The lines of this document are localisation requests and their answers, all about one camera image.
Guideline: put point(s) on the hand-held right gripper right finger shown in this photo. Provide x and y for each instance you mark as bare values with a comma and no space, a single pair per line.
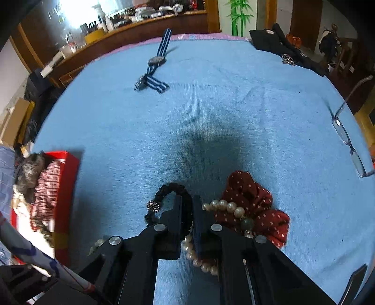
199,228

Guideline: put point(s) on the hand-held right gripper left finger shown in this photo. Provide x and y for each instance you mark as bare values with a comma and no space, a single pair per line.
183,223

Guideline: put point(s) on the green bamboo wall sticker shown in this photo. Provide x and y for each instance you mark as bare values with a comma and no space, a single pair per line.
240,17

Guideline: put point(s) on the blue blanket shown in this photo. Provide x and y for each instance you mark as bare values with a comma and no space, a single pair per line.
234,117

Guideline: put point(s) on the glass pitcher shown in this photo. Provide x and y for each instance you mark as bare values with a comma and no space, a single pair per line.
71,41

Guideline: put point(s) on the white blue-printed cloth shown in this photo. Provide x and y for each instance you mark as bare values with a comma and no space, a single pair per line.
32,250

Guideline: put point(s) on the white spray bottle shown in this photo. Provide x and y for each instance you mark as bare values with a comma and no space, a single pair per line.
103,17

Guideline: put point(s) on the black cloth bag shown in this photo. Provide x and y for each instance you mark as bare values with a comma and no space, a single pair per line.
269,41

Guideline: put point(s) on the red white striped scrunchie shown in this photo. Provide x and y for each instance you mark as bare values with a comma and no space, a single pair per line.
47,187

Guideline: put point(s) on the golden panel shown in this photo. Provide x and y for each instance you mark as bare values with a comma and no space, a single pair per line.
366,115

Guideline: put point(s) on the cardboard box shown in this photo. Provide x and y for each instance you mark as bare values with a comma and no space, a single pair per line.
16,123

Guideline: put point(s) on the red jewelry box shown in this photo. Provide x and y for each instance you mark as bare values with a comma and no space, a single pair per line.
68,187

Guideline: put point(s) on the orange bag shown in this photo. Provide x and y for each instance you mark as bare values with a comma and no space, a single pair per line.
294,40

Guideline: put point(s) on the red polka-dot scrunchie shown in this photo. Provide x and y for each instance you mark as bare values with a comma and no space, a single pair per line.
246,187

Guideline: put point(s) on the plush toy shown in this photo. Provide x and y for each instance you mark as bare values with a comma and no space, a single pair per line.
177,8

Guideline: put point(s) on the blue checked cloth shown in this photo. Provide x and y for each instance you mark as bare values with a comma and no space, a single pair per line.
6,176

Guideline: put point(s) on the wooden chair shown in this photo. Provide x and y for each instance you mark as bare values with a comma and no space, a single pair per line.
342,49

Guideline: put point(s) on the wooden counter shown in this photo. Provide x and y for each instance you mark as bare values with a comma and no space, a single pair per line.
131,35

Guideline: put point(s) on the yellow box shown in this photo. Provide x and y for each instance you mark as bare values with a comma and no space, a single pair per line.
94,36

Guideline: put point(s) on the dark fluffy scrunchie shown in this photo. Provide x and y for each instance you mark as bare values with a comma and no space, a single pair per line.
29,170

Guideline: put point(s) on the eyeglasses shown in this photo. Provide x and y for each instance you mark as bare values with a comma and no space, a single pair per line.
341,129

